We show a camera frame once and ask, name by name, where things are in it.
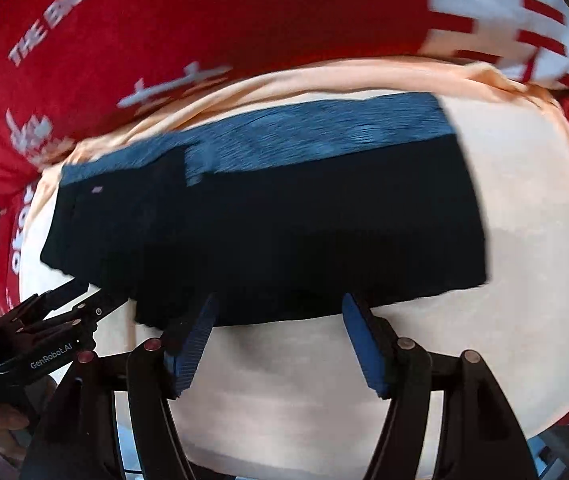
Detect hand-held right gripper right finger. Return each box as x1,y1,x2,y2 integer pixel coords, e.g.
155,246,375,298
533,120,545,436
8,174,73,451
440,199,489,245
341,292,537,480

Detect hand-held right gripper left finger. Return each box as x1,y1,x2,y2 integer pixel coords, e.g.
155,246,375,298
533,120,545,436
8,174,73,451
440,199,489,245
19,294,218,480

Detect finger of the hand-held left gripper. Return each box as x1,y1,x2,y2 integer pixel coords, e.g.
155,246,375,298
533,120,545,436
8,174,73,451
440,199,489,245
39,296,130,336
12,280,90,318

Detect black pants with blue stripes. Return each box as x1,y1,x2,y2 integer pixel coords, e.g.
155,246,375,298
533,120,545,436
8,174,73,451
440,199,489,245
39,91,489,330

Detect person's left hand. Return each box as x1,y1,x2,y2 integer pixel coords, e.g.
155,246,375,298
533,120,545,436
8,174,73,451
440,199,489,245
0,400,35,466

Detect cream cloth sheet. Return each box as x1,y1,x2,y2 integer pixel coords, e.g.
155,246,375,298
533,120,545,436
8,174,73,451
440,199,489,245
14,55,569,480

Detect red printed blanket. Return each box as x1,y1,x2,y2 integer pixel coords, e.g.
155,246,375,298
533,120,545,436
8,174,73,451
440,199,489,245
0,0,569,431

